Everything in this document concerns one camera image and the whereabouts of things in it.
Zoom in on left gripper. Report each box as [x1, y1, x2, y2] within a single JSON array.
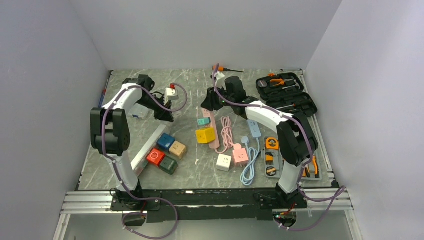
[[136, 94, 174, 123]]

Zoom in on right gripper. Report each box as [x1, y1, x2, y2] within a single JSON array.
[[201, 84, 235, 112]]

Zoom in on clear screw box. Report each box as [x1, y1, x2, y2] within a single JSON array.
[[127, 103, 151, 120]]

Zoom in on pink power strip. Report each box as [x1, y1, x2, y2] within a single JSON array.
[[202, 109, 221, 150]]

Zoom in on blue power strip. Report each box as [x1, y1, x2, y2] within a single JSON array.
[[246, 119, 262, 139]]

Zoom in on black tool case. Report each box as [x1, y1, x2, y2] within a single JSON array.
[[256, 72, 318, 117]]

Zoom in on yellow cube plug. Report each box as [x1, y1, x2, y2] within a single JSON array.
[[195, 127, 216, 144]]

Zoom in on pink cube plug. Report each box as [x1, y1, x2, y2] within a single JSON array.
[[232, 148, 249, 167]]

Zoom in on white cube plug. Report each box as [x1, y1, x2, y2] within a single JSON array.
[[216, 153, 232, 172]]

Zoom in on beige cube plug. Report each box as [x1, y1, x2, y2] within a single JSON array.
[[169, 140, 187, 160]]

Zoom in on grey tool tray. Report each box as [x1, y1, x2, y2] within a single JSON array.
[[261, 136, 322, 181]]

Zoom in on white power strip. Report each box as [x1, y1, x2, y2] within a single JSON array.
[[131, 124, 170, 177]]

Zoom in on light blue cable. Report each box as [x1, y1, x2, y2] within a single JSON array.
[[239, 135, 261, 186]]

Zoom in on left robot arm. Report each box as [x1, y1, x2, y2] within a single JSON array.
[[90, 74, 174, 210]]

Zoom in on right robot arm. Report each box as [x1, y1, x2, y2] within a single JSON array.
[[201, 75, 318, 208]]

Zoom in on teal small plug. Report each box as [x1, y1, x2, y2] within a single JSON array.
[[197, 117, 211, 126]]

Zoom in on blue cube plug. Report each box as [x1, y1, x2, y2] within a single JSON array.
[[156, 132, 176, 152]]

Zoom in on red cube plug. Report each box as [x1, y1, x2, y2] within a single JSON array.
[[146, 148, 166, 167]]

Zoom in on green cube plug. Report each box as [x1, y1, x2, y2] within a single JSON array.
[[159, 156, 179, 175]]

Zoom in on orange screwdriver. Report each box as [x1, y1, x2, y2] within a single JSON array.
[[212, 66, 244, 73]]

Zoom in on blue pen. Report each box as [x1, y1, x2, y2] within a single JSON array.
[[98, 79, 109, 108]]

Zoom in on orange pliers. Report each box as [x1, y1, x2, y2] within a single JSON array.
[[302, 155, 321, 180]]

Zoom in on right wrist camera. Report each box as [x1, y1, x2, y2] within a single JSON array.
[[212, 71, 226, 85]]

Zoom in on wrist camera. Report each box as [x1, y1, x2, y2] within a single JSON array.
[[212, 71, 226, 85], [164, 83, 179, 102]]

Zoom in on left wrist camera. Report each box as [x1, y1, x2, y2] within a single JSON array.
[[164, 83, 179, 102]]

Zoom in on pink coiled cable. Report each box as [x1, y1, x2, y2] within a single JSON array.
[[215, 115, 243, 155]]

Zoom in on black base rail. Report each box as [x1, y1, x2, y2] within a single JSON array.
[[110, 188, 308, 223]]

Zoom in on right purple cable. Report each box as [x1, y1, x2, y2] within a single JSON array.
[[211, 62, 347, 232]]

